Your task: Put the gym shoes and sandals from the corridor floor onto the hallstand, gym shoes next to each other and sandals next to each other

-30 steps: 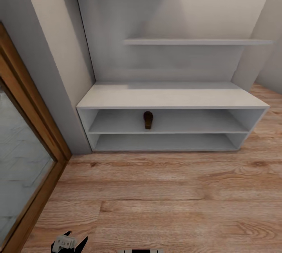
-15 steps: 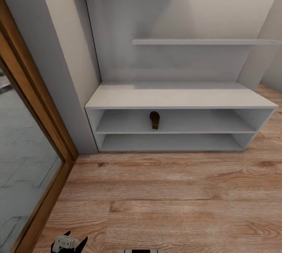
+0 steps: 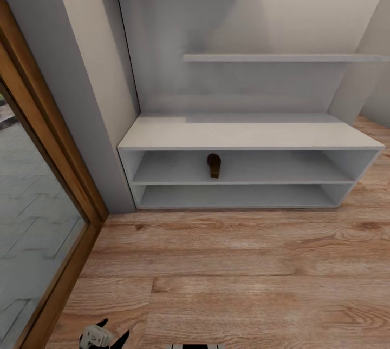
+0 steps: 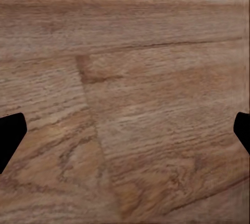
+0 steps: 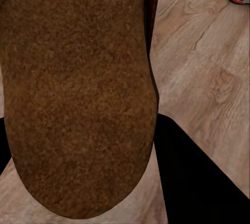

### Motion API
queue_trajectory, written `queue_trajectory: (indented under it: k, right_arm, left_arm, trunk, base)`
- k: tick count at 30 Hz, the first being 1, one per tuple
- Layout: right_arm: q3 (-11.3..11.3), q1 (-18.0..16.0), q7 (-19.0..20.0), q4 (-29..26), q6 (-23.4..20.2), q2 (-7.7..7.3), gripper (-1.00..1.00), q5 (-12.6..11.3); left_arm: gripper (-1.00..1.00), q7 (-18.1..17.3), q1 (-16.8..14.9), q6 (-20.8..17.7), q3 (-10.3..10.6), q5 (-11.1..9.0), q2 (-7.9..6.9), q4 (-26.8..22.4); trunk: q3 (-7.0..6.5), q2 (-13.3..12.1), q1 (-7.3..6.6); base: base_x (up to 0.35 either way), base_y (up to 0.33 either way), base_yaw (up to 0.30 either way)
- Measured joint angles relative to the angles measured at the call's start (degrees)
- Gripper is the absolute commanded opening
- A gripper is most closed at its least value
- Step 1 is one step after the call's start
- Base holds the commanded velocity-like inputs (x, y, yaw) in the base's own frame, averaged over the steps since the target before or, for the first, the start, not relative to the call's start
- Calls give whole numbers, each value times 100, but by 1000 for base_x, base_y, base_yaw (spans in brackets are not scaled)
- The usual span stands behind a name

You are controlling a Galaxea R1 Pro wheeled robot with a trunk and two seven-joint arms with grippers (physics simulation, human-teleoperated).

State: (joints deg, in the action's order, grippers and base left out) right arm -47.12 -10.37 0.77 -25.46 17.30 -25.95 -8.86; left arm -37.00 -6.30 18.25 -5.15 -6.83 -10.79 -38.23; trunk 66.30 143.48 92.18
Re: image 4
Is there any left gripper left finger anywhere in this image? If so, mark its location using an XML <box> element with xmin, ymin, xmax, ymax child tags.
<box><xmin>0</xmin><ymin>113</ymin><xmax>27</xmax><ymax>175</ymax></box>

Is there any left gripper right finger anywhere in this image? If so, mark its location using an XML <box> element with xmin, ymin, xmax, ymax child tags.
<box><xmin>233</xmin><ymin>112</ymin><xmax>250</xmax><ymax>154</ymax></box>

